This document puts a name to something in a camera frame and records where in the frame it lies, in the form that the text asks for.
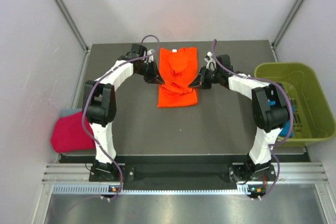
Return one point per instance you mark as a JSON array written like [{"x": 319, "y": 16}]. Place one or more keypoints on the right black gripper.
[{"x": 200, "y": 81}]

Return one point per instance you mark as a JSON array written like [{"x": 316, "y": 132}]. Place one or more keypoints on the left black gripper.
[{"x": 155, "y": 77}]

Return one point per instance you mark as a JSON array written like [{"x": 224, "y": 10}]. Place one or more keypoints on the orange t shirt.
[{"x": 178, "y": 68}]

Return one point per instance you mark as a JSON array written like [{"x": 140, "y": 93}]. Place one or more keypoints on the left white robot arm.
[{"x": 100, "y": 108}]

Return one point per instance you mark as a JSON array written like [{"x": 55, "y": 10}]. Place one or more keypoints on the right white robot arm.
[{"x": 269, "y": 108}]

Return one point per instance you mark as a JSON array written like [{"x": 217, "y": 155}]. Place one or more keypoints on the grey folded t shirt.
[{"x": 69, "y": 112}]

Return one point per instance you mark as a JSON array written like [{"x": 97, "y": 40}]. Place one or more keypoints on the blue t shirt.
[{"x": 284, "y": 130}]

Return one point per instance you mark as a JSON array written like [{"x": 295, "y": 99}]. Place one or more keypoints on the red folded t shirt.
[{"x": 68, "y": 135}]

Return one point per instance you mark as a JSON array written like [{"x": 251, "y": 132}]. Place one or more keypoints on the olive green plastic bin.
[{"x": 313, "y": 120}]

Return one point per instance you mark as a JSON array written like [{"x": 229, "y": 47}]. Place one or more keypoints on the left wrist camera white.
[{"x": 149, "y": 56}]

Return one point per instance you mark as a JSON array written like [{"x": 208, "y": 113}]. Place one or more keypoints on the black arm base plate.
[{"x": 162, "y": 173}]

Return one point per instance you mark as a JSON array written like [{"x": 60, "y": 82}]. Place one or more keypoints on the slotted cable duct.
[{"x": 109, "y": 190}]

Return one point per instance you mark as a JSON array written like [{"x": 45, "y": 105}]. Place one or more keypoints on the aluminium frame rail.
[{"x": 290, "y": 173}]

